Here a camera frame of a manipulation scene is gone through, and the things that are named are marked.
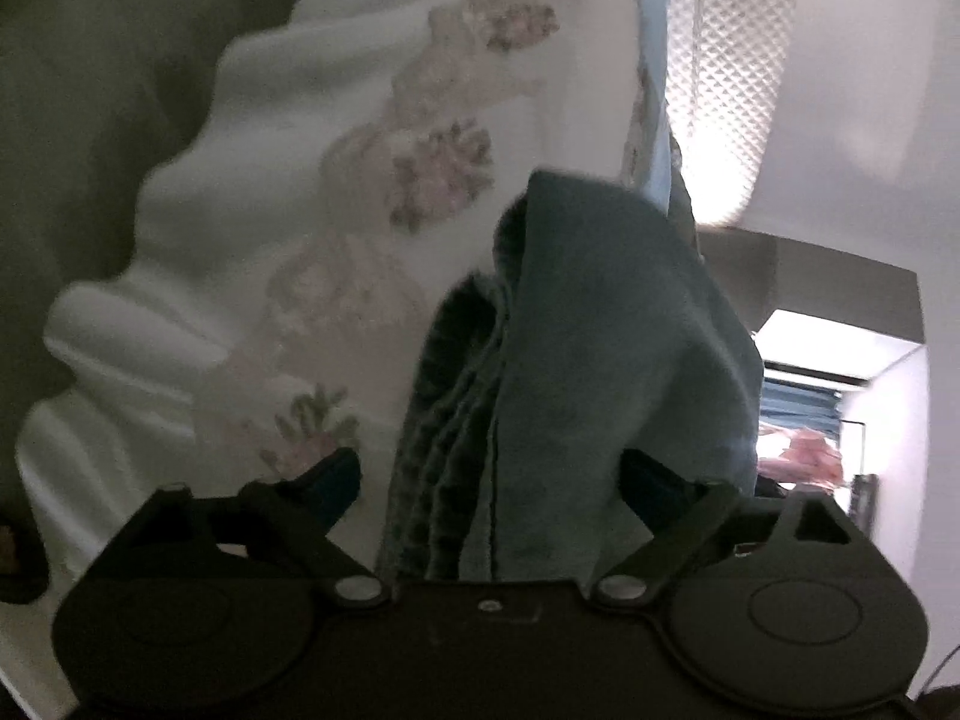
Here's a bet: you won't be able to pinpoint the blue curtain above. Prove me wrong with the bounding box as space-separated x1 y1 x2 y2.
761 375 845 437

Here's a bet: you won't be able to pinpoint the white floral embroidered cloth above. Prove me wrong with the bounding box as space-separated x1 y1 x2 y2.
13 0 661 601

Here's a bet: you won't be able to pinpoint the white quilted headboard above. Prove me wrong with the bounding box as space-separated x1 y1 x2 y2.
664 0 803 230

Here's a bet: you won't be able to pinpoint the pink cloth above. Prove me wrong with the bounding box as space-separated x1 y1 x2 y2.
757 424 847 486

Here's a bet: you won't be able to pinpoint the grey-blue denim jeans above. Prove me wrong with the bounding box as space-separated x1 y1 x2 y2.
375 169 762 586

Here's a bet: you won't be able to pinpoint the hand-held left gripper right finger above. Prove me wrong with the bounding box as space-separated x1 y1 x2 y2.
591 448 872 607

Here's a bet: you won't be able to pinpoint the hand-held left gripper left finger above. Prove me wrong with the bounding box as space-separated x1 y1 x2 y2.
118 448 389 610

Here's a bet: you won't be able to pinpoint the light blue star-print bed sheet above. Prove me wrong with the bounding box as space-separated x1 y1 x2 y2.
637 0 672 215

